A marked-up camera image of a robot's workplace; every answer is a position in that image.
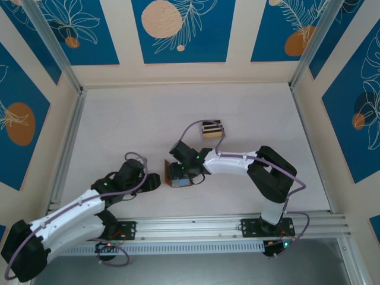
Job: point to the brown leather card holder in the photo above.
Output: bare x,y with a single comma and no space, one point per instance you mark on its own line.
167,175

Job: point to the credit card with magnetic stripe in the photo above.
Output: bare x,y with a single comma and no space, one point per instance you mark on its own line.
212,136
207,129
209,124

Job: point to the clear acrylic card stand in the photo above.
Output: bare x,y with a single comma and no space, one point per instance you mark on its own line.
224,135

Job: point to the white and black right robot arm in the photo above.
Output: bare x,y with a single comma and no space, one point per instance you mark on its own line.
228,164

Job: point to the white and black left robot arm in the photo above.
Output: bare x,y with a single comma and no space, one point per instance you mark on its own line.
68,213

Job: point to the black controller board green light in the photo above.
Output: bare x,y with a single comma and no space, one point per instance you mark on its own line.
107,246
274,248

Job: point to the grey sheet metal panel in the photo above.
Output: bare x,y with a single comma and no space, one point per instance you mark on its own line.
193,271

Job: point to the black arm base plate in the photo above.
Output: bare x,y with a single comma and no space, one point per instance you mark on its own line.
129,230
249,228

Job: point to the long aluminium base rail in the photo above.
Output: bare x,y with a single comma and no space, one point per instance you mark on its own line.
193,227

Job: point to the aluminium side rail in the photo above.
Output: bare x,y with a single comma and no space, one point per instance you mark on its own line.
67,148
310,148

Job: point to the blue floral wall panel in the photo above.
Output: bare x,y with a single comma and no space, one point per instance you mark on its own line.
341,44
35,50
202,35
267,29
89,29
26,160
341,133

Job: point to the aluminium frame post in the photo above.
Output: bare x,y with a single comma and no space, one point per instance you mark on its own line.
316,44
353,261
57,50

